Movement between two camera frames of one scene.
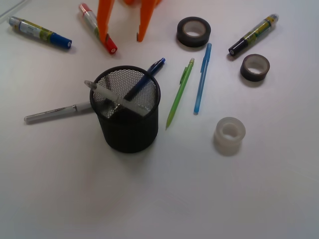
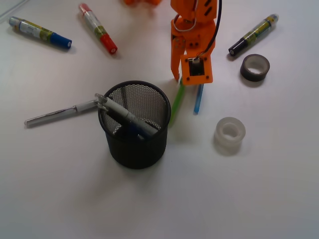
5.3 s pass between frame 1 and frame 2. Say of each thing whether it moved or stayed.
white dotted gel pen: moved
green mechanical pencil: stayed
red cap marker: stayed
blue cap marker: stayed
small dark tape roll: stayed
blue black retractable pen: moved
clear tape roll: stayed
